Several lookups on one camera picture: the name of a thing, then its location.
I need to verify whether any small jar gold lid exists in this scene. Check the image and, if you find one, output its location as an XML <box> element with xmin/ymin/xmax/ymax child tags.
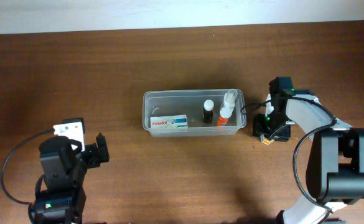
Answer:
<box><xmin>260</xmin><ymin>134</ymin><xmax>275</xmax><ymax>146</ymax></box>

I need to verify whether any orange tube white cap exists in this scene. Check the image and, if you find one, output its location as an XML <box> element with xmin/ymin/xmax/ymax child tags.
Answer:
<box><xmin>217</xmin><ymin>107</ymin><xmax>232</xmax><ymax>126</ymax></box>

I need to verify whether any white spray bottle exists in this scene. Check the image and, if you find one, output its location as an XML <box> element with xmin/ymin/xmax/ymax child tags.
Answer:
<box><xmin>220</xmin><ymin>89</ymin><xmax>238</xmax><ymax>111</ymax></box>

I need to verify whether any dark bottle white cap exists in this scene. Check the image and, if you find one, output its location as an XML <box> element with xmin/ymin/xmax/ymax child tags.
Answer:
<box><xmin>203</xmin><ymin>100</ymin><xmax>214</xmax><ymax>124</ymax></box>

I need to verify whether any Panadol medicine box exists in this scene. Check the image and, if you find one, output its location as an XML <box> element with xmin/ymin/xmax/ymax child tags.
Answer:
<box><xmin>150</xmin><ymin>114</ymin><xmax>188</xmax><ymax>129</ymax></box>

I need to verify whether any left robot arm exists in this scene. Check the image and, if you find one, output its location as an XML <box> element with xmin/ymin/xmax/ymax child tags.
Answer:
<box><xmin>28</xmin><ymin>133</ymin><xmax>110</xmax><ymax>223</ymax></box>

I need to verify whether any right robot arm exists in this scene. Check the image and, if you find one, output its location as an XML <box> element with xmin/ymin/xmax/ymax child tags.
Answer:
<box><xmin>253</xmin><ymin>77</ymin><xmax>364</xmax><ymax>224</ymax></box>

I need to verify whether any clear plastic container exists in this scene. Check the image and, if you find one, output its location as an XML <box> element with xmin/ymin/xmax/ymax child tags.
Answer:
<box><xmin>142</xmin><ymin>89</ymin><xmax>247</xmax><ymax>137</ymax></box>

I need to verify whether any right black cable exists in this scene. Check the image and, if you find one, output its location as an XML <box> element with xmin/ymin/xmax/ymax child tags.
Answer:
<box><xmin>240</xmin><ymin>95</ymin><xmax>338</xmax><ymax>215</ymax></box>

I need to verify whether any black cable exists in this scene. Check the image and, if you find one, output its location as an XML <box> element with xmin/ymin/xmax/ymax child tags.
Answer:
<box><xmin>0</xmin><ymin>127</ymin><xmax>55</xmax><ymax>224</ymax></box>
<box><xmin>240</xmin><ymin>95</ymin><xmax>338</xmax><ymax>215</ymax></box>

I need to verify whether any left black cable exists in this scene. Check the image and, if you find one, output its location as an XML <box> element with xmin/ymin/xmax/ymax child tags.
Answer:
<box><xmin>0</xmin><ymin>127</ymin><xmax>55</xmax><ymax>224</ymax></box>

